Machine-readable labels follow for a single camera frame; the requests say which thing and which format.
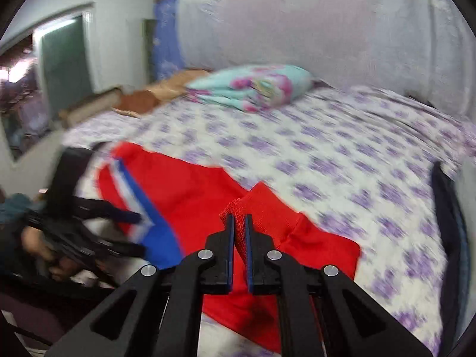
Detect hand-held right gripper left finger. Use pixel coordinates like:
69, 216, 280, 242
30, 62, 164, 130
45, 214, 236, 357

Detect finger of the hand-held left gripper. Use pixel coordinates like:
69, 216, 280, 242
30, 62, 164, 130
94, 238, 147, 259
74, 197, 143, 225

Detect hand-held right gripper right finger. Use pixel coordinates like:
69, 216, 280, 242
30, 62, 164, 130
243, 214, 434, 357

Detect red pants with blue stripe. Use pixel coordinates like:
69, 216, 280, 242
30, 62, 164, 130
96, 142, 362, 355

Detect person's left hand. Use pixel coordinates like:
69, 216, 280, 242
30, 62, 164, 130
20, 226, 81, 282

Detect green door panel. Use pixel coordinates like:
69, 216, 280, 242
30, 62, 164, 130
33, 12, 96, 114

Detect orange brown pillow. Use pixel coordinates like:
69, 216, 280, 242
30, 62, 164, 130
112, 69, 209, 118

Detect folded teal floral blanket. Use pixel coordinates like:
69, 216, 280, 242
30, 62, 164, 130
185, 64, 315, 113

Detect blue printed cloth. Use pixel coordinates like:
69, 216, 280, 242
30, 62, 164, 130
149, 0, 187, 79

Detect dark navy garment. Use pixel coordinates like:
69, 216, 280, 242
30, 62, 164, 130
430, 161, 471, 328

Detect grey fleece garment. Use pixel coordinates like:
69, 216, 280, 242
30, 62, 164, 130
455, 152, 476, 307

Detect white lace headboard cover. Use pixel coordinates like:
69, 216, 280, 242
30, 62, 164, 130
175, 0, 476, 120

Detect green wall picture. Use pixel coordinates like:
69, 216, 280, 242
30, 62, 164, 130
143, 18, 157, 83

